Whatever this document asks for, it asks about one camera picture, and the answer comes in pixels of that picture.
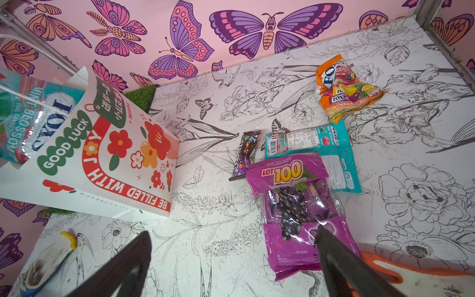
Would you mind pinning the white floral paper bag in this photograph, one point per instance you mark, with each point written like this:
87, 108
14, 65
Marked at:
108, 158

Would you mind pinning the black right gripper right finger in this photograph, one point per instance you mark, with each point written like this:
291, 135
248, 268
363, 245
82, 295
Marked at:
345, 273

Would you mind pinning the white blue work glove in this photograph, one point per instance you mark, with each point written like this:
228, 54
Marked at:
46, 265

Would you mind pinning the teal mint candy bag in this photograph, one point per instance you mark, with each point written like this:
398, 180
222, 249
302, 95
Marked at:
331, 142

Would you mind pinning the brown chocolate candy packet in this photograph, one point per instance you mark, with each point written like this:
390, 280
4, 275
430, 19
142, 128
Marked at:
246, 150

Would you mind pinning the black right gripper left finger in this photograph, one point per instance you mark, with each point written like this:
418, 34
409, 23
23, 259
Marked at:
123, 275

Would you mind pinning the teal red candy bag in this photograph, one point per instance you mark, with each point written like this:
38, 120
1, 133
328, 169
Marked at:
30, 120

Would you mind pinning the orange lemon candy bag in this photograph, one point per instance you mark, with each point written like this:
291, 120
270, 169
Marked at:
340, 92

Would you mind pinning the purple blackcurrant candy bag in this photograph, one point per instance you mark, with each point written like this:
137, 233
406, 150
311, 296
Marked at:
296, 199

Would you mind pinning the green artificial grass mat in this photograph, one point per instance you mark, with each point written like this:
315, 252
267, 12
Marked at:
142, 97

